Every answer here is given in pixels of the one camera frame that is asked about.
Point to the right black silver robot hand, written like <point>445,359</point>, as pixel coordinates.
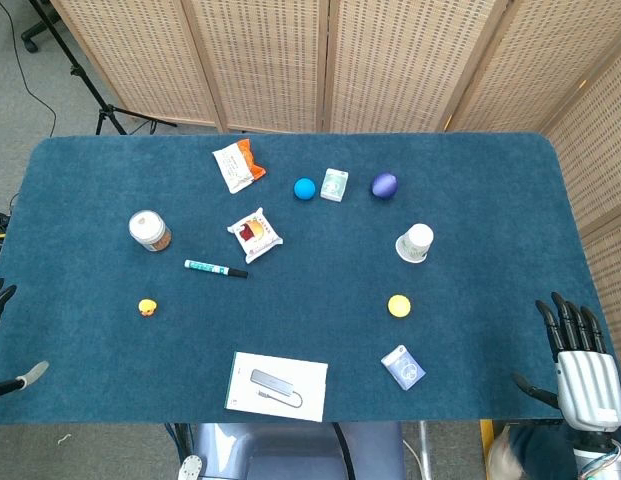
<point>587,385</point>

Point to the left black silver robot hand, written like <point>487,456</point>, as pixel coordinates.
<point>0,300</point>

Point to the small yellow orange toy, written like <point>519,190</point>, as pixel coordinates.
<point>147,307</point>

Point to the yellow round disc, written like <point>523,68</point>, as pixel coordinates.
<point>399,306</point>

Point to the clear jar of nuts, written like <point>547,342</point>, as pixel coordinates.
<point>149,231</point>

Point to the silver table leg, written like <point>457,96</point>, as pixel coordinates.
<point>425,450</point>

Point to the blue tissue pack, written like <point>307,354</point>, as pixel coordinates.
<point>403,367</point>

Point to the green white marker pen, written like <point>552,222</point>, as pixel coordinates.
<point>210,268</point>

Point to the white paper cup leaf print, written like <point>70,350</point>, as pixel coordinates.
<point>416,243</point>

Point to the black tripod stand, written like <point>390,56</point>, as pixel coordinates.
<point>75,71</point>

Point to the black chair base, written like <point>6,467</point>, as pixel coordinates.
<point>31,44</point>

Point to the blue table mat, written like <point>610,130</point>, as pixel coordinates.
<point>340,310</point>

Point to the burger print snack packet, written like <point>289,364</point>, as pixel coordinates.
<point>255,235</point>

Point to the orange white snack packet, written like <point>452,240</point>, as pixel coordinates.
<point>236,167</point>

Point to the purple egg-shaped ball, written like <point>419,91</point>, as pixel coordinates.
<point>384,185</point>

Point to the white USB hub box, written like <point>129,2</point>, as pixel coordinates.
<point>277,385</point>

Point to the silver-blue robot torso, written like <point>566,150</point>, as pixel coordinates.
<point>290,452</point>

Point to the green tissue pack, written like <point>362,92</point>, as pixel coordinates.
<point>335,184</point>

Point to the blue ball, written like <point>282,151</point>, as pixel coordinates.
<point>304,188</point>

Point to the white metal bracket plate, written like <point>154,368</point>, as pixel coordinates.
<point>191,469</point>

